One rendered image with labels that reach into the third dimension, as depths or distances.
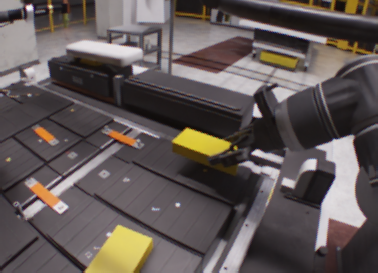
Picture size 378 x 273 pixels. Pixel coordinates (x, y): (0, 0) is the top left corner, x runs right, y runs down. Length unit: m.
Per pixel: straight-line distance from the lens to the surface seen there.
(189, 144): 0.58
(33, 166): 0.71
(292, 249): 0.69
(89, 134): 0.78
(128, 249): 0.45
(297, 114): 0.44
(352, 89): 0.43
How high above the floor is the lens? 1.42
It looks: 31 degrees down
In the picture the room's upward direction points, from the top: 4 degrees clockwise
